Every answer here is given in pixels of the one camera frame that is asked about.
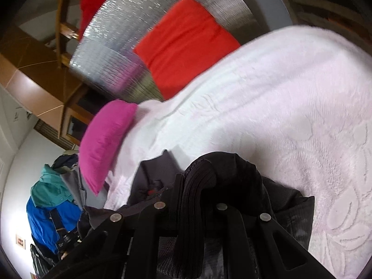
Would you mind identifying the dark navy garment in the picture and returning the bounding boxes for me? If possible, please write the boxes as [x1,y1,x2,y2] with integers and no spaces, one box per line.
[51,151,80,175]

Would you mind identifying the red pillow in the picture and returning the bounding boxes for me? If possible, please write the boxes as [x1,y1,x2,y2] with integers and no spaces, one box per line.
[134,0,242,101]

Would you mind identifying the red cloth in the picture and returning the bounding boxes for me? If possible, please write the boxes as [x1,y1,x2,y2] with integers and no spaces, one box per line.
[78,0,127,40]

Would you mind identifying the black puffer jacket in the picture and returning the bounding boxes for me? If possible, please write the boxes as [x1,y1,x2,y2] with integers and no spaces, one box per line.
[78,149,316,279]

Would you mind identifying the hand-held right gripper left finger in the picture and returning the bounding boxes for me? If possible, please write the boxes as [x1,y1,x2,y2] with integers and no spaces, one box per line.
[52,174,184,279]

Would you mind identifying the pink pillow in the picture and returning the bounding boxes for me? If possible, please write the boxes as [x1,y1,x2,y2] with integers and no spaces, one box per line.
[79,99,138,196]

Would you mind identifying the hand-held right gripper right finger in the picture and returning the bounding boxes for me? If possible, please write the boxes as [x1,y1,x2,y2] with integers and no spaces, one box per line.
[216,203,329,279]

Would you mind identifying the wooden ladder frame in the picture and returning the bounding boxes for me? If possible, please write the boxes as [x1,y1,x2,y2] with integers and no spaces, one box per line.
[54,0,90,70]

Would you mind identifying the grey garment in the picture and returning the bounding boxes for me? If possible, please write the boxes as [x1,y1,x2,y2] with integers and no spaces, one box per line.
[60,166,109,210]

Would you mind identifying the black bag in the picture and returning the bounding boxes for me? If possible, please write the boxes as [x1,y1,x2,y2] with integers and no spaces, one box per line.
[29,209,85,272]

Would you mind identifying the teal jacket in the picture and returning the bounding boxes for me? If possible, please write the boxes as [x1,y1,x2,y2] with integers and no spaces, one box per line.
[30,164,76,208]

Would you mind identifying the slatted wooden vent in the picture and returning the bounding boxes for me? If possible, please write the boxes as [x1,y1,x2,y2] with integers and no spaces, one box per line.
[33,120,80,152]

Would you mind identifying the blue jacket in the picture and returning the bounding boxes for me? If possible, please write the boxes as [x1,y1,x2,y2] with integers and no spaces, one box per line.
[26,196,83,255]

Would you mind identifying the white textured blanket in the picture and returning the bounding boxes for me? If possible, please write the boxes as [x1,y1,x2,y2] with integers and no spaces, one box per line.
[103,25,372,279]

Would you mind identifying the wooden cabinet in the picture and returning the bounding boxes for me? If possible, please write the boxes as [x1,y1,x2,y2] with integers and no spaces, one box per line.
[60,84,102,147]

